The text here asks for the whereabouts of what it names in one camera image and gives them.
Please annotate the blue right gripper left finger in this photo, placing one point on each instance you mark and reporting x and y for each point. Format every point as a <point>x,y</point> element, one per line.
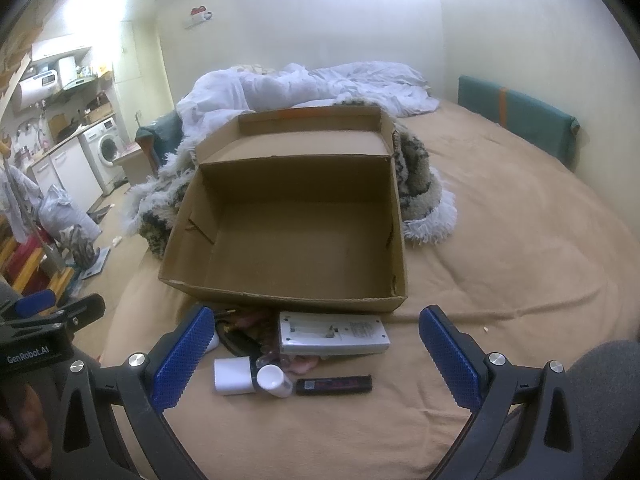
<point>176,355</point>

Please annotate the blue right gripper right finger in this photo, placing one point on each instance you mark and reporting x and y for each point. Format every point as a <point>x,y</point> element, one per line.
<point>458,358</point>

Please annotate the white earbuds case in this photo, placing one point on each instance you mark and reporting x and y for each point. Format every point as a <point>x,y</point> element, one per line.
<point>233,376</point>

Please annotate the black scissors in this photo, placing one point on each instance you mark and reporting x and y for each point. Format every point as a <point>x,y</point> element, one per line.
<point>239,332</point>

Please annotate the black lighter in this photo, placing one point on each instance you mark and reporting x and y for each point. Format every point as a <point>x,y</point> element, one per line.
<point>334,386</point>

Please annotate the white cap pill bottle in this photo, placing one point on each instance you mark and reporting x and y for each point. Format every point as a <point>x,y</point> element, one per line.
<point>274,381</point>

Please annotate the white remote control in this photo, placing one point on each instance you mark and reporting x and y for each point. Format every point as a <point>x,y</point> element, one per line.
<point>327,335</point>

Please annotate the left hand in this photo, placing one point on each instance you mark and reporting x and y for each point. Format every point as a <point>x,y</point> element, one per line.
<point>29,431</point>

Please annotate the white plastic bag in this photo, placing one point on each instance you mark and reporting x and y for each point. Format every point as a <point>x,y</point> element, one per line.
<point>61,217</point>

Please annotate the shaggy patterned blanket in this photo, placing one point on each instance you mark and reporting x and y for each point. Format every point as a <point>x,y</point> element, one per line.
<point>428,210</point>

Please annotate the white kitchen cabinet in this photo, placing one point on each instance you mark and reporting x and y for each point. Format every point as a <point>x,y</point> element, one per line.
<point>68,168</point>

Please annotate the open cardboard box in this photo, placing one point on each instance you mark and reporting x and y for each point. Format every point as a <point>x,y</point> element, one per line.
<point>294,209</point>

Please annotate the white washing machine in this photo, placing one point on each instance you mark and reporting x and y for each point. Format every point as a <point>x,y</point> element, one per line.
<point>102,145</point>

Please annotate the teal headboard cushion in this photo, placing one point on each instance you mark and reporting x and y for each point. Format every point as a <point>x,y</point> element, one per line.
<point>537,122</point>

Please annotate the white duvet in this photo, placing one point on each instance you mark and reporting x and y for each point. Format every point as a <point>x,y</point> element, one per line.
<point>221,95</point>

